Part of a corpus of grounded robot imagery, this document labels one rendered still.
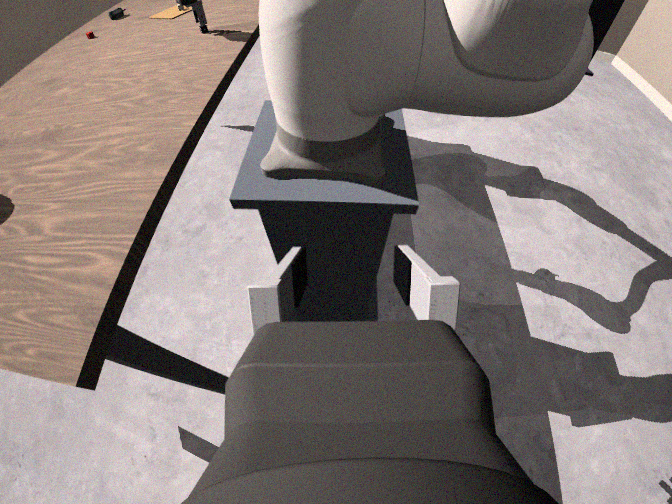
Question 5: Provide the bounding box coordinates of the tan square mat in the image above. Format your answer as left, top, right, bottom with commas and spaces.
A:
148, 6, 192, 19

